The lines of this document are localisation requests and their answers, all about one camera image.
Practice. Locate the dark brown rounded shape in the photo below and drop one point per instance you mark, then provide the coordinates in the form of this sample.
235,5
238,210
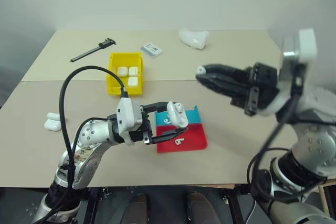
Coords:
136,208
202,208

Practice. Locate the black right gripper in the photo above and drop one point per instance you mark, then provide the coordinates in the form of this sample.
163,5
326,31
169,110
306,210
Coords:
262,77

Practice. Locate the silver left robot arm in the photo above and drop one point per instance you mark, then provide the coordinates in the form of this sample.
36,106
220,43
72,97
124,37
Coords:
89,134

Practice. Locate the black metal table frame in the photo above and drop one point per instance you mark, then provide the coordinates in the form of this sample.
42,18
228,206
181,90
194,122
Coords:
235,208

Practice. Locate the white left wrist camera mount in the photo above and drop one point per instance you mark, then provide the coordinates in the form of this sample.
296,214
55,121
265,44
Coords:
126,113

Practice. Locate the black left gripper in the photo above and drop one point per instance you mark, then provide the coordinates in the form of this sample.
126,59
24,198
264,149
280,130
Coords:
145,129

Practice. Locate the teal brick-pattern tray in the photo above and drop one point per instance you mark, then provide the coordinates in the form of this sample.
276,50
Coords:
193,117

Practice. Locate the white earbud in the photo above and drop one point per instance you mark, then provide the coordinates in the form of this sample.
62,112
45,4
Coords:
179,106
178,142
166,121
200,69

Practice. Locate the white labelled card pack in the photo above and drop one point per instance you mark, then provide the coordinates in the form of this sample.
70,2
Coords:
152,49

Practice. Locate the yellow plastic bin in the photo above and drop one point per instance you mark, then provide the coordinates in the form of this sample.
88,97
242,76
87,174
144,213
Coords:
113,82

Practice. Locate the black vernier caliper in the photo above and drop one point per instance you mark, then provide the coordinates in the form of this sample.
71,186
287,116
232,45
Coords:
105,43

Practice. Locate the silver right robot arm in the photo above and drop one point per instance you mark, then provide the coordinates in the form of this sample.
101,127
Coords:
315,142

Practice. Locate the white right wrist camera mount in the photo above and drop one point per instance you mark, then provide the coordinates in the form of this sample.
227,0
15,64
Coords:
307,45

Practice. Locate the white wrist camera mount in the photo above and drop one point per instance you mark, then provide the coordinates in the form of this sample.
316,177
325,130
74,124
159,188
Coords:
126,113
307,45

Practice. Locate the light wooden furniture frame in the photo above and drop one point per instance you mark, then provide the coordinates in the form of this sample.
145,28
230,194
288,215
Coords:
321,195

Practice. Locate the red brick-pattern tray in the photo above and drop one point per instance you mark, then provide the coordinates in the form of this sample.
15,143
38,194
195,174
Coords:
194,140

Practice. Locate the white crumpled plastic bag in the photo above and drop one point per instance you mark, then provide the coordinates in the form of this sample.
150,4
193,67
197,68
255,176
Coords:
193,39

